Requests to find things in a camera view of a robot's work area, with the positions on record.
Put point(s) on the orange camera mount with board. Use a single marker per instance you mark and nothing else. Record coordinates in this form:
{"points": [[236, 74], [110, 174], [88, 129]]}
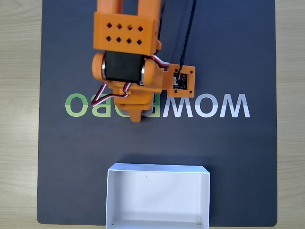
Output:
{"points": [[189, 81]]}

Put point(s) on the dark mat with WOWROBO print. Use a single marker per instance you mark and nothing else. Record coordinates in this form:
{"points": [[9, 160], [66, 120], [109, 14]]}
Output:
{"points": [[95, 148]]}

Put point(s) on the white open cardboard box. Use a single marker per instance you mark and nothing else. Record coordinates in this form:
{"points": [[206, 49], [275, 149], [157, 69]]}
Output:
{"points": [[157, 193]]}

